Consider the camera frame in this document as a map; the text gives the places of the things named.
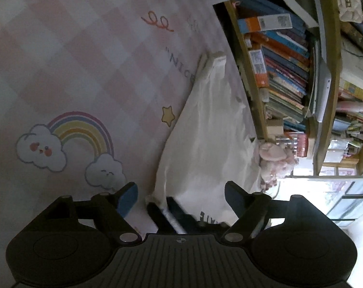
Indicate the pink white plush bunny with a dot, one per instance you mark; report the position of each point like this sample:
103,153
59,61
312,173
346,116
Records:
274,156

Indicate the tall white orange carton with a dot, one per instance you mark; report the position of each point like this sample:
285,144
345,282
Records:
271,21

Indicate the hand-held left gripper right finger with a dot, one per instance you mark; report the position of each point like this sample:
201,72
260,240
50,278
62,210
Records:
235,196

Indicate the window frame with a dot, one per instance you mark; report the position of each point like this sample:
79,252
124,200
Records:
319,198

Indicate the pile of small paperbacks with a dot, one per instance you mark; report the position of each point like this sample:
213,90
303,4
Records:
355,96

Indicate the row of colourful books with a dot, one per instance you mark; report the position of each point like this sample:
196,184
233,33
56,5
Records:
286,75

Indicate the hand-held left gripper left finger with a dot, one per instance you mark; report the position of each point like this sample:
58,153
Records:
128,199

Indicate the pink hair clip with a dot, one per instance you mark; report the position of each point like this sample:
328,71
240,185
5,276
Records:
235,3

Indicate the white shirt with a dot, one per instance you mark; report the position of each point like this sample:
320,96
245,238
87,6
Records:
208,132

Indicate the thick red book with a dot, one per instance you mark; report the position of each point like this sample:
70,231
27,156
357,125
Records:
301,144

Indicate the white and wooden bookshelf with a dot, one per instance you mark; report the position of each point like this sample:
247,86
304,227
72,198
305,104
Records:
334,51

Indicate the white tablet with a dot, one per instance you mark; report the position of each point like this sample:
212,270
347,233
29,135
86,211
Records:
322,90

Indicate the pink checked printed desk mat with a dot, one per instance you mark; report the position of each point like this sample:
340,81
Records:
79,66

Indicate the flat white orange carton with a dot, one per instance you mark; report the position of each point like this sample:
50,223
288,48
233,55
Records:
258,66

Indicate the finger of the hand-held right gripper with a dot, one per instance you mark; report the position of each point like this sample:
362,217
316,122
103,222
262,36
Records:
157,216
181,216

